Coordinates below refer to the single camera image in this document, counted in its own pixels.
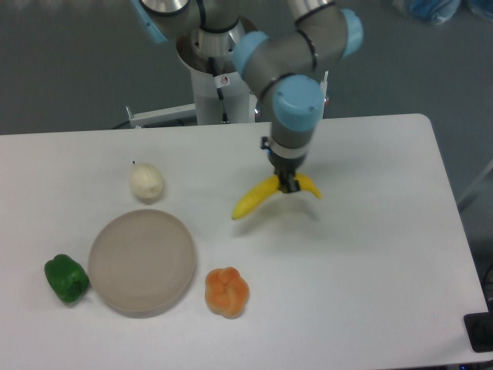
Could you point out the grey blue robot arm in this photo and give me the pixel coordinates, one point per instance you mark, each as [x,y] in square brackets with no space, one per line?
[277,71]

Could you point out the blue plastic bag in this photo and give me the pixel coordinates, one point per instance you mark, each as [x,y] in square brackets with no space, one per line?
[435,12]

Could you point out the green bell pepper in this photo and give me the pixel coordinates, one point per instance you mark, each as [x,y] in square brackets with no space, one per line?
[67,278]

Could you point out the black device at table edge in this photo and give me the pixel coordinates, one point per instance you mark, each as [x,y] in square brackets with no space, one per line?
[479,330]

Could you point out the white pear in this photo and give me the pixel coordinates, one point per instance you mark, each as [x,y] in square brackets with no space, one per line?
[146,182]

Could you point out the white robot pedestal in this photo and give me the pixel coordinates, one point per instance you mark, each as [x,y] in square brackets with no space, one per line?
[220,95]

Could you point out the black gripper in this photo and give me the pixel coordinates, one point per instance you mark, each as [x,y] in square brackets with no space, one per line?
[285,170]

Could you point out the white metal post right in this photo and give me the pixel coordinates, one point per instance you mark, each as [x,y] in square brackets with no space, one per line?
[324,86]

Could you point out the orange knotted bread roll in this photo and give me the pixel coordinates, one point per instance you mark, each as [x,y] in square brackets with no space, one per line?
[226,293]

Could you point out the beige round plate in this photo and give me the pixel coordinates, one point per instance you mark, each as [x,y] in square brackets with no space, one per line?
[141,263]

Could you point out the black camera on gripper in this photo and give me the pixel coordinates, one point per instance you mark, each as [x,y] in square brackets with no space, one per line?
[265,143]

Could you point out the yellow banana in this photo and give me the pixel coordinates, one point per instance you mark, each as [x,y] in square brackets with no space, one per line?
[253,198]

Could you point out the white metal bracket left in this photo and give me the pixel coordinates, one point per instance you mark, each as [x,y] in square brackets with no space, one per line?
[162,117]

